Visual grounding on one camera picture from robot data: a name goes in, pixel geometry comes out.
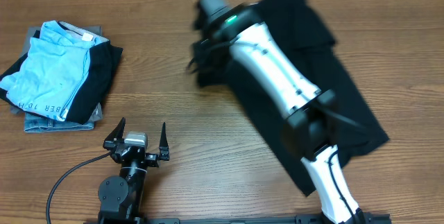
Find folded blue jeans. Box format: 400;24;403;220
24;113;94;133

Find light blue folded t-shirt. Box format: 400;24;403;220
1;20;109;121

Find grey folded garment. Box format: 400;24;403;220
1;26;103;122

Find black t-shirt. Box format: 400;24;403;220
191;0;389;196

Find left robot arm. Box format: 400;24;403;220
98;118;170;223

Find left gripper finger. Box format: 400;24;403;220
159;122;169;153
105;117;126;141

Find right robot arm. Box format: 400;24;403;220
197;0;366;223

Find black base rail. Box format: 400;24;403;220
83;212;393;224

